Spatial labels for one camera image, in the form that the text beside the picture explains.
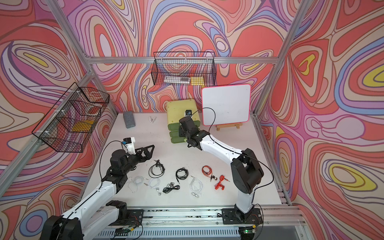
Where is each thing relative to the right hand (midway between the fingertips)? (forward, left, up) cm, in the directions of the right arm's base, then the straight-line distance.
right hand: (184, 129), depth 88 cm
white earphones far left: (-26, +30, -16) cm, 43 cm away
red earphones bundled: (-28, -18, -17) cm, 37 cm away
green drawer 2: (+1, +5, -12) cm, 13 cm away
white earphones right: (-28, -6, -18) cm, 34 cm away
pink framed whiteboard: (+23, -33, -2) cm, 41 cm away
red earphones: (-21, -13, -18) cm, 30 cm away
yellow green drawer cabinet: (+11, +5, +5) cm, 13 cm away
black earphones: (-14, +17, -16) cm, 27 cm away
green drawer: (-2, +5, +5) cm, 7 cm away
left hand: (-11, +19, -1) cm, 22 cm away
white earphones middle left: (-25, +18, -16) cm, 35 cm away
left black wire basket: (-7, +57, +15) cm, 59 cm away
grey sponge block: (+24, +44, -14) cm, 52 cm away
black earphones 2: (-23, +2, -17) cm, 28 cm away
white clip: (+22, +28, -14) cm, 39 cm away
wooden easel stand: (+12, -37, -12) cm, 40 cm away
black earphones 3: (-28, +9, -16) cm, 34 cm away
